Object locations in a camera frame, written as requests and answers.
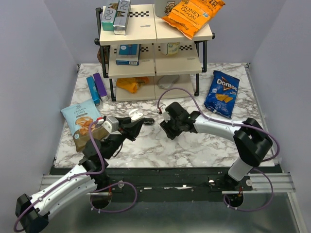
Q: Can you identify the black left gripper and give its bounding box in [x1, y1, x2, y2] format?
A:
[104, 114, 146, 160]

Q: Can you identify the white earbud charging case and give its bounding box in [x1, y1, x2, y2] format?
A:
[129, 109, 143, 122]

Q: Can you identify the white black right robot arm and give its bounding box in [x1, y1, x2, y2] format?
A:
[160, 102, 273, 190]

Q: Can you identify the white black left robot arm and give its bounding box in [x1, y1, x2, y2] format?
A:
[14, 116, 145, 233]

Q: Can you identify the orange plastic bag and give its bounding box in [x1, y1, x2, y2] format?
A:
[116, 77, 149, 94]

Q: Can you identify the blue Doritos bag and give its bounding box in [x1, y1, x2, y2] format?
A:
[204, 70, 240, 118]

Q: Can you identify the cassava chips bag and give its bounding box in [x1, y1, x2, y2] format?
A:
[60, 99, 101, 152]

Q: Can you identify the purple tube box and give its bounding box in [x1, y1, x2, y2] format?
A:
[93, 73, 108, 101]

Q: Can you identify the beige three-tier shelf rack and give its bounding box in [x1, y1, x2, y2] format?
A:
[94, 4, 215, 101]

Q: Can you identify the blue tube box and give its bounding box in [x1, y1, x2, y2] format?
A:
[86, 76, 101, 106]

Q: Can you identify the white printed mug middle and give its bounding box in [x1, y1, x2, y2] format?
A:
[159, 42, 180, 56]

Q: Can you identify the white printed mug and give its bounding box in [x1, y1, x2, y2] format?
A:
[154, 0, 180, 17]
[159, 42, 180, 56]

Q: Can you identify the blue white box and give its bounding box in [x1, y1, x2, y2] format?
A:
[115, 44, 140, 66]

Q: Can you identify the brown object behind rack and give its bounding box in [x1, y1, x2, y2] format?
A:
[97, 46, 110, 64]

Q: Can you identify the silver toothpaste box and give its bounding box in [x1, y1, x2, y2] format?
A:
[113, 0, 131, 35]

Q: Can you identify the orange honey dijon chips bag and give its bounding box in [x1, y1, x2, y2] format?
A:
[162, 0, 225, 40]

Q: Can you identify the white printed mug top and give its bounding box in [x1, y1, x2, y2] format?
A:
[154, 0, 180, 17]

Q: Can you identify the teal toothpaste box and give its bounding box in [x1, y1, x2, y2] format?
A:
[101, 0, 118, 32]

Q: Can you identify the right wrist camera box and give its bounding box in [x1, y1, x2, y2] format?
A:
[162, 110, 171, 123]

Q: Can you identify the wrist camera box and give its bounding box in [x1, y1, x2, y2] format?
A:
[162, 110, 171, 123]
[103, 116, 119, 133]

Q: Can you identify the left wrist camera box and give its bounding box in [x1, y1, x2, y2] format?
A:
[103, 116, 119, 133]

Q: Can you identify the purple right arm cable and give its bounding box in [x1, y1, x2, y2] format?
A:
[157, 87, 280, 212]

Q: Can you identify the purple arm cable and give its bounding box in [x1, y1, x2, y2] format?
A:
[157, 87, 280, 212]
[13, 117, 138, 233]

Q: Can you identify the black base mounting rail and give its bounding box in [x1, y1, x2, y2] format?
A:
[89, 167, 253, 206]

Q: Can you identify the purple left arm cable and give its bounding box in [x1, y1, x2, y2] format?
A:
[13, 117, 138, 233]

